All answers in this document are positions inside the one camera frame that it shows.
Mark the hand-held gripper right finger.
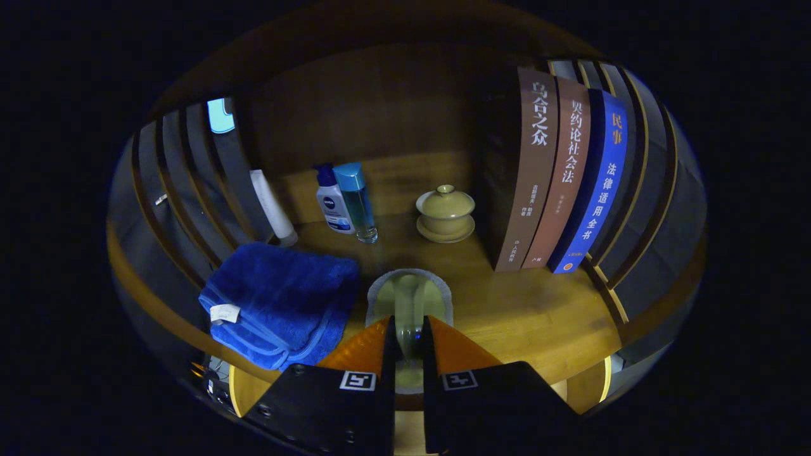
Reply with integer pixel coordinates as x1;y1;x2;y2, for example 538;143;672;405
421;315;580;455

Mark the black electronics box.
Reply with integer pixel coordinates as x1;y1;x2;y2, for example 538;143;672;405
190;355;232;406

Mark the white tube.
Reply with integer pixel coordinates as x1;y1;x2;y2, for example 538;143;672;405
248;168;298;248

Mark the dark brown book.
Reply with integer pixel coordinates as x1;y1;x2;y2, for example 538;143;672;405
488;66;559;273

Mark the brown wooden cabinet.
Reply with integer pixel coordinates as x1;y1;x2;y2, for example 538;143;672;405
106;6;709;387

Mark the reddish brown book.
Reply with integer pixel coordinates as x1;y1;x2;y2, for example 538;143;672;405
521;76;592;270

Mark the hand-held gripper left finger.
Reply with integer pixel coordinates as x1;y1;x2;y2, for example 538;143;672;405
244;315;399;456

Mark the tan lidded tea cup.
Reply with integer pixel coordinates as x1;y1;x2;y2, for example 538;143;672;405
416;184;476;236

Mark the tan saucer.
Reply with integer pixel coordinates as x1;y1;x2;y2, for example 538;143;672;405
416;215;476;244

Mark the wooden countertop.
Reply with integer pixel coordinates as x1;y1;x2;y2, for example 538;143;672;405
106;151;707;412

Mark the white lotion bottle blue cap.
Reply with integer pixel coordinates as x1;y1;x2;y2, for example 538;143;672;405
315;163;355;235

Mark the teal clear bottle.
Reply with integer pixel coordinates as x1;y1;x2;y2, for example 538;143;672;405
333;162;379;244

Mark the pale green scrubbing brush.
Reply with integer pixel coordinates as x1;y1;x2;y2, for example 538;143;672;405
366;268;454;390

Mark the blue book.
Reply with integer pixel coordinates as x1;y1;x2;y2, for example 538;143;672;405
548;89;629;275

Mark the blue folded towel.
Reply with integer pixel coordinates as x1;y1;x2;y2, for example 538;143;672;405
198;242;361;372

